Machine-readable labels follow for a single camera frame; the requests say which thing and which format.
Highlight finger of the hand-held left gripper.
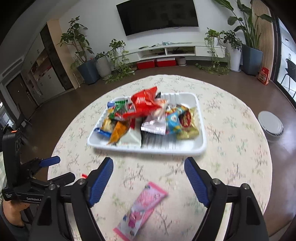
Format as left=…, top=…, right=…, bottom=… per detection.
left=35, top=172, right=76, bottom=188
left=21, top=156, right=61, bottom=176

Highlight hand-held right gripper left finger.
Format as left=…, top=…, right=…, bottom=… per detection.
left=28, top=157, right=114, bottom=241

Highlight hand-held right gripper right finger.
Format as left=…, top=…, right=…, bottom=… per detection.
left=184, top=157, right=270, bottom=241

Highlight white plastic tray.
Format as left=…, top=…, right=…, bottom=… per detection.
left=87, top=92, right=207, bottom=156

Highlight pink snack packet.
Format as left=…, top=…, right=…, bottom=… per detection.
left=113, top=182, right=168, bottom=237

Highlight orange snack packet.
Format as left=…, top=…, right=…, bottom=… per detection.
left=107, top=120, right=130, bottom=145

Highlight blue and yellow snack packet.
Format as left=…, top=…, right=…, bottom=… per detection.
left=94, top=101, right=116, bottom=137

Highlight gold and red snack packet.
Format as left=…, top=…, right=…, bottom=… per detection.
left=177, top=107, right=200, bottom=141

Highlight blue panda snack packet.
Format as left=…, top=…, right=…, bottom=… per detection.
left=165, top=105, right=185, bottom=135

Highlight green snack packet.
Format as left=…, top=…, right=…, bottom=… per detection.
left=109, top=100, right=130, bottom=120

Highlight large red snack bag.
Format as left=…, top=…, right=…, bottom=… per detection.
left=122, top=86, right=159, bottom=120

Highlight person's left forearm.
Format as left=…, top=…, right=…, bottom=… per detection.
left=0, top=209, right=30, bottom=241

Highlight person's left hand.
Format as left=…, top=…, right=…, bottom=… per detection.
left=0, top=199, right=27, bottom=227

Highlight round floral tablecloth table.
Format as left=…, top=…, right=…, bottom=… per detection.
left=47, top=74, right=273, bottom=241

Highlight brown room door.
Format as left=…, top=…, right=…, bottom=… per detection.
left=6, top=75, right=38, bottom=114

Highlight white wardrobe cabinets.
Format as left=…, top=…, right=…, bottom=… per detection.
left=23, top=21, right=74, bottom=105

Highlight white trash bin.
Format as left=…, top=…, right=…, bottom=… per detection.
left=257, top=111, right=284, bottom=142

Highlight tall plant in blue pot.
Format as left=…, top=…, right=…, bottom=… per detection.
left=57, top=16, right=100, bottom=85

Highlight plant in grey ribbed pot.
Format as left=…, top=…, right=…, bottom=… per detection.
left=95, top=52, right=112, bottom=78

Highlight trailing pothos plant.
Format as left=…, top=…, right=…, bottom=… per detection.
left=105, top=39, right=137, bottom=84

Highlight red storage box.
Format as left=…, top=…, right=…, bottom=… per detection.
left=136, top=59, right=156, bottom=70
left=157, top=58, right=176, bottom=67

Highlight red paper bag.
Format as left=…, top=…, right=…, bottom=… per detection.
left=257, top=67, right=270, bottom=86

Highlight plant in white pot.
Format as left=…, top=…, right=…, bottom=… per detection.
left=220, top=30, right=242, bottom=72

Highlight white television cabinet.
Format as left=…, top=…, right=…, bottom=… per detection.
left=118, top=42, right=226, bottom=63

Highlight dark grey planter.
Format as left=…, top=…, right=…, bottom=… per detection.
left=213, top=0, right=273, bottom=76

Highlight trailing plant on cabinet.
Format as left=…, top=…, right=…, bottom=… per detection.
left=195, top=28, right=232, bottom=76

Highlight black chair with teal cushion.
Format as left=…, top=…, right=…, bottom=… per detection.
left=279, top=58, right=296, bottom=93

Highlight black-framed glass sliding door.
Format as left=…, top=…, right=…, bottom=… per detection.
left=270, top=9, right=296, bottom=102

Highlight beige curtain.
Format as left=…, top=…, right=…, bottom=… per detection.
left=251, top=0, right=275, bottom=75

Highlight white balcony cabinets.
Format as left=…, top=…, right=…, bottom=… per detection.
left=279, top=21, right=296, bottom=61

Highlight wall-mounted black television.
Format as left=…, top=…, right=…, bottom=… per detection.
left=116, top=0, right=199, bottom=36

